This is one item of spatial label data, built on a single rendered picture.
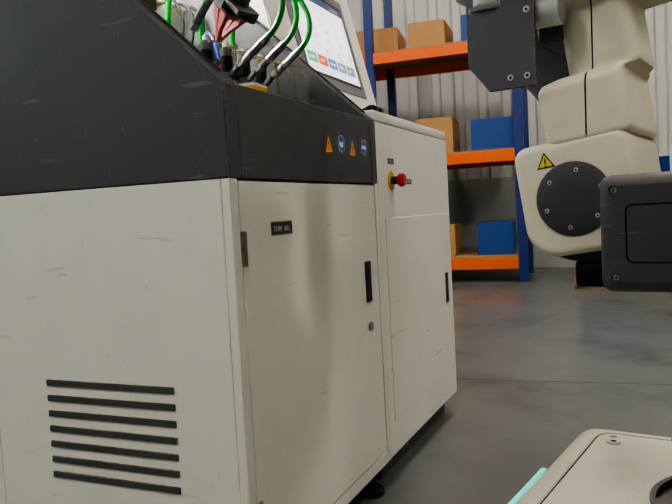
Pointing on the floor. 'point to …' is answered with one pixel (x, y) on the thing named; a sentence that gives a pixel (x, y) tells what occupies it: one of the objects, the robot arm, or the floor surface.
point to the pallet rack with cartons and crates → (428, 49)
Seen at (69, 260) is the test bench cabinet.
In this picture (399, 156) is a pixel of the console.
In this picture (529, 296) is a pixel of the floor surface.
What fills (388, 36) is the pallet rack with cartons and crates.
